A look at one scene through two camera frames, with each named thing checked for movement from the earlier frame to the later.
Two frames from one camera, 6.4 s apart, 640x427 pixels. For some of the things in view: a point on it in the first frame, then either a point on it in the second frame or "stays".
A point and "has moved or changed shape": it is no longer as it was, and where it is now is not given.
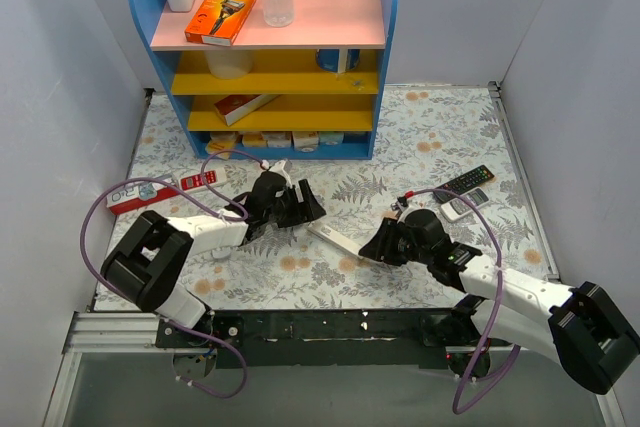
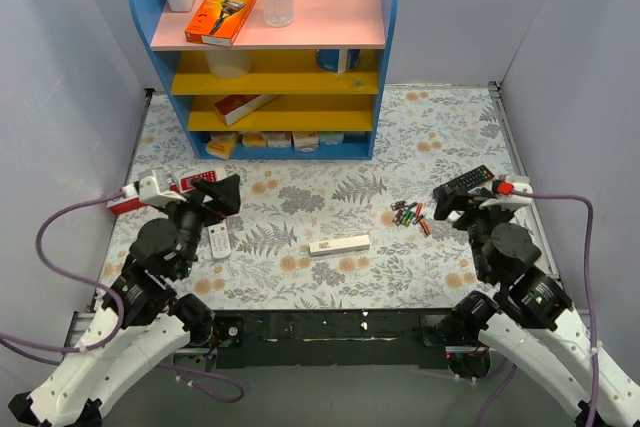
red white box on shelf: x=237 y=106 stays
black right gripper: x=388 y=242 to x=460 y=203
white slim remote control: x=336 y=239 has moved or changed shape
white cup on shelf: x=229 y=64 stays
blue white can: x=338 y=60 stays
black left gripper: x=293 y=203 to x=201 y=202
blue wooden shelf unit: x=305 y=91 stays
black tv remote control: x=464 y=184 stays
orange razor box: x=221 y=15 stays
